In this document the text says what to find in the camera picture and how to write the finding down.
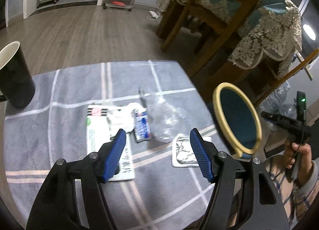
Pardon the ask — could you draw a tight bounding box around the silver foil packet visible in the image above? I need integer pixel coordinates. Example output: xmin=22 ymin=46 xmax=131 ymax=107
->
xmin=171 ymin=133 xmax=198 ymax=167

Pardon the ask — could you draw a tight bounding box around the blue white small wrapper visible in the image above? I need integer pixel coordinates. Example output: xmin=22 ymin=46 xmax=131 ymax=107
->
xmin=134 ymin=109 xmax=151 ymax=142

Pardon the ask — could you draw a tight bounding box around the clear plastic bag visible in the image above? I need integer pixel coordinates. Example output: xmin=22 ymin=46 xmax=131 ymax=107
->
xmin=138 ymin=87 xmax=185 ymax=143

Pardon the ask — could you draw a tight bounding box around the blue yellow-rimmed trash bin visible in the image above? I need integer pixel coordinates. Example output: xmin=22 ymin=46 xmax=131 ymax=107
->
xmin=213 ymin=83 xmax=262 ymax=160

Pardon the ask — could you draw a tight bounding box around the person's right hand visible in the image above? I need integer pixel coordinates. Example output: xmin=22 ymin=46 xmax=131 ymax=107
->
xmin=282 ymin=137 xmax=314 ymax=188

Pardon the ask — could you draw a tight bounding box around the crumpled white tissue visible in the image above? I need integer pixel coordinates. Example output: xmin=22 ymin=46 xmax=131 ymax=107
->
xmin=106 ymin=103 xmax=143 ymax=137

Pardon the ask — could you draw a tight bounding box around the water bottle pack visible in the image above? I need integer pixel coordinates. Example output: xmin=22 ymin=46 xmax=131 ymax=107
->
xmin=259 ymin=81 xmax=297 ymax=119

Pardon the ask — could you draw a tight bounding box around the grey plaid table cloth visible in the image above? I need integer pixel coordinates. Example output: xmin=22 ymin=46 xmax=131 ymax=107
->
xmin=4 ymin=61 xmax=226 ymax=229

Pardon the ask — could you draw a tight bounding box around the lace tablecloth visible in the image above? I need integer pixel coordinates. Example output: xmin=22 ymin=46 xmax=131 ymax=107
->
xmin=156 ymin=0 xmax=302 ymax=77

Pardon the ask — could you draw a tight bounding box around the black mug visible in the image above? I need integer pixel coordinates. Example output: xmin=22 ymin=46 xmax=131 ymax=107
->
xmin=0 ymin=41 xmax=35 ymax=109

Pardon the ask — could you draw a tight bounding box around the white power strip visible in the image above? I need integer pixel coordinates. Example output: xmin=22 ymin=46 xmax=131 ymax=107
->
xmin=147 ymin=11 xmax=161 ymax=22

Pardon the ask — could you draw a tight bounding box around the wooden dining chair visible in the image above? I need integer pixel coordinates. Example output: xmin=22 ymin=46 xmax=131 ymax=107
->
xmin=160 ymin=0 xmax=261 ymax=78

